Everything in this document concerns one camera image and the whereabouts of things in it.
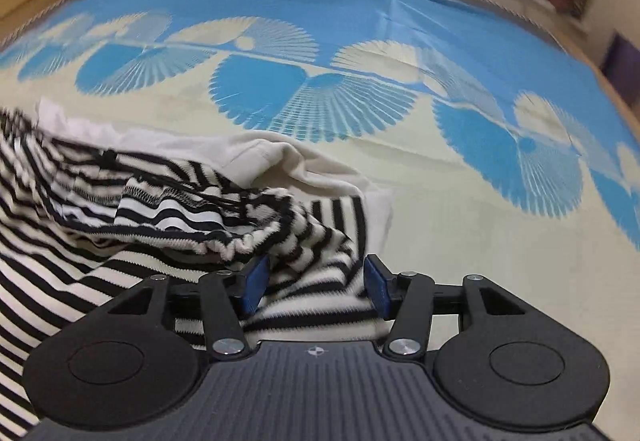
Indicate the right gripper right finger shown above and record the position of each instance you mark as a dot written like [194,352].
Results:
[489,353]

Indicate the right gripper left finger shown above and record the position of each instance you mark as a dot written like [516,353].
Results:
[143,353]

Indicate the black white striped garment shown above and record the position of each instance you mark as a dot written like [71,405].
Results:
[89,210]

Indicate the blue patterned bed sheet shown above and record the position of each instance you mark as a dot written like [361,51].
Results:
[504,154]

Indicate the purple box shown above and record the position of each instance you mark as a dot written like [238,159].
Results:
[621,67]

